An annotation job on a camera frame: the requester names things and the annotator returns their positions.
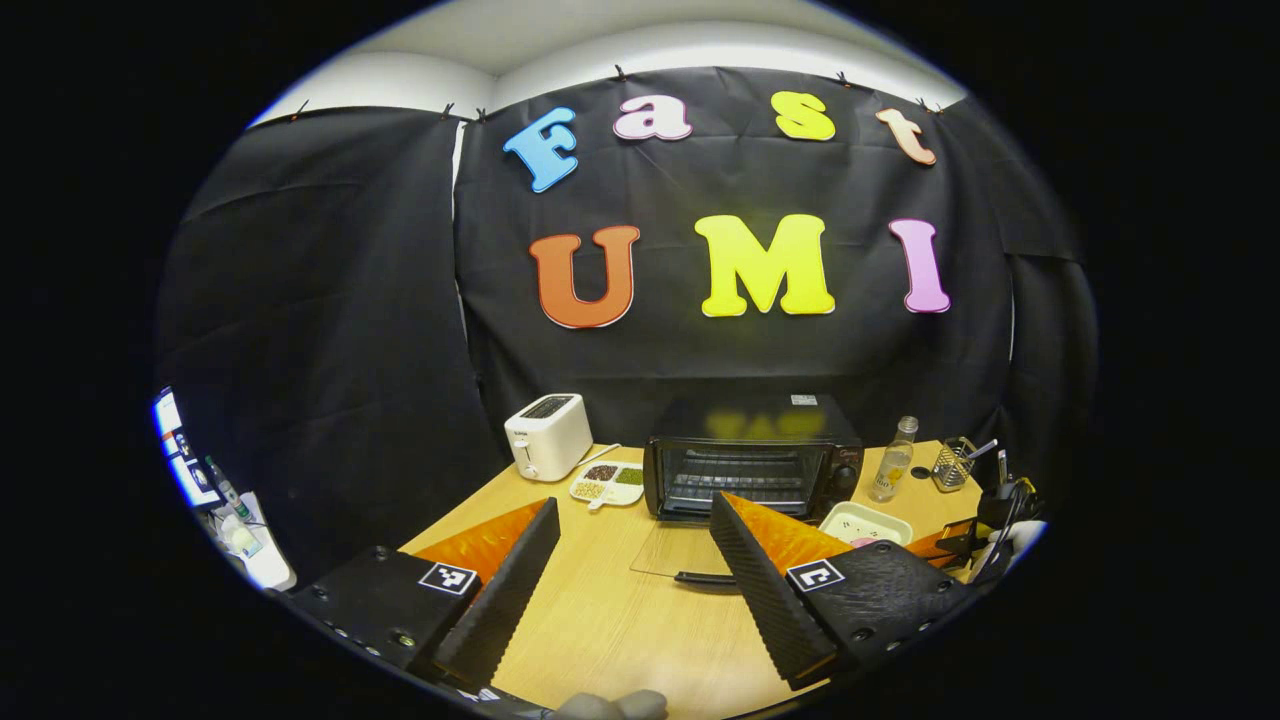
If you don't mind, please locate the metal wire holder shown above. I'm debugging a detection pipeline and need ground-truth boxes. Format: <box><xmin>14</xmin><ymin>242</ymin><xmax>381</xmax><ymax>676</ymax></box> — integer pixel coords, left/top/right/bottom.
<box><xmin>932</xmin><ymin>437</ymin><xmax>978</xmax><ymax>493</ymax></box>

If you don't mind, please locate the white toaster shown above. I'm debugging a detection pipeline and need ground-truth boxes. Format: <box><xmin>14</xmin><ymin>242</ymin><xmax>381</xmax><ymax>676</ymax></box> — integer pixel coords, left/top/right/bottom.
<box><xmin>504</xmin><ymin>393</ymin><xmax>594</xmax><ymax>483</ymax></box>

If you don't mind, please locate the metal wire oven rack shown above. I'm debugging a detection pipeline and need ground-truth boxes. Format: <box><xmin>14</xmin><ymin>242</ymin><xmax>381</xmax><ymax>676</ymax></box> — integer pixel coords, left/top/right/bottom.
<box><xmin>665</xmin><ymin>468</ymin><xmax>827</xmax><ymax>507</ymax></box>

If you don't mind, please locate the white divided dish of grains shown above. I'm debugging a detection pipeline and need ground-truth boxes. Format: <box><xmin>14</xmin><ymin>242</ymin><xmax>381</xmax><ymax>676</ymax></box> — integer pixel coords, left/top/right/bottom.
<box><xmin>569</xmin><ymin>461</ymin><xmax>645</xmax><ymax>511</ymax></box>

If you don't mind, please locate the black backdrop cloth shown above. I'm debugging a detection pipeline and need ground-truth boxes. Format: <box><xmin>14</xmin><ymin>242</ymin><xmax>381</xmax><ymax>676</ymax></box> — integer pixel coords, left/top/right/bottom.
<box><xmin>155</xmin><ymin>65</ymin><xmax>1099</xmax><ymax>591</ymax></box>

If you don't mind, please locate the clear bottle with yellow label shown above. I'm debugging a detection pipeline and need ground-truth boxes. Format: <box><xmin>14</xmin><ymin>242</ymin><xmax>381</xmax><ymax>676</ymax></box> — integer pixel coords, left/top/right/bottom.
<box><xmin>869</xmin><ymin>416</ymin><xmax>919</xmax><ymax>503</ymax></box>

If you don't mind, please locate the black electric oven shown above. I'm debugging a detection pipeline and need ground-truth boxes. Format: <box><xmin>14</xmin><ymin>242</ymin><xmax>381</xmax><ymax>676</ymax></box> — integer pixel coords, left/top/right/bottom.
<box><xmin>630</xmin><ymin>393</ymin><xmax>866</xmax><ymax>587</ymax></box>

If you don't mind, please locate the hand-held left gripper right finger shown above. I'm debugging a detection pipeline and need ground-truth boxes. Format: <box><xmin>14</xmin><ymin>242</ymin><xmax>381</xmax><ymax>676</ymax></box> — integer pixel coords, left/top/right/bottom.
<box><xmin>708</xmin><ymin>491</ymin><xmax>986</xmax><ymax>691</ymax></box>

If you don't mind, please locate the lit computer screen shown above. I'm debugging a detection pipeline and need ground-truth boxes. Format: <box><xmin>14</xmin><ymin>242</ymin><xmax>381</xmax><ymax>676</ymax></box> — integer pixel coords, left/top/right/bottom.
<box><xmin>152</xmin><ymin>388</ymin><xmax>223</xmax><ymax>509</ymax></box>

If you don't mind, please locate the white square plate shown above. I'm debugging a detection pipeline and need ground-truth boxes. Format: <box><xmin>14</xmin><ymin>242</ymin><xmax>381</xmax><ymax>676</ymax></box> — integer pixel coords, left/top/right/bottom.
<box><xmin>818</xmin><ymin>501</ymin><xmax>914</xmax><ymax>548</ymax></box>

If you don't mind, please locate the white side table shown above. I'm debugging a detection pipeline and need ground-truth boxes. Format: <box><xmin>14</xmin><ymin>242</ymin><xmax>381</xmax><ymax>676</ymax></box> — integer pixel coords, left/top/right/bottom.
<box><xmin>215</xmin><ymin>490</ymin><xmax>297</xmax><ymax>592</ymax></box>

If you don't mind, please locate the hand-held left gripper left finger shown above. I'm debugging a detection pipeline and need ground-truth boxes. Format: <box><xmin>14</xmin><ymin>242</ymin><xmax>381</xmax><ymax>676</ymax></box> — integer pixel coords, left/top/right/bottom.
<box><xmin>285</xmin><ymin>497</ymin><xmax>561</xmax><ymax>691</ymax></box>

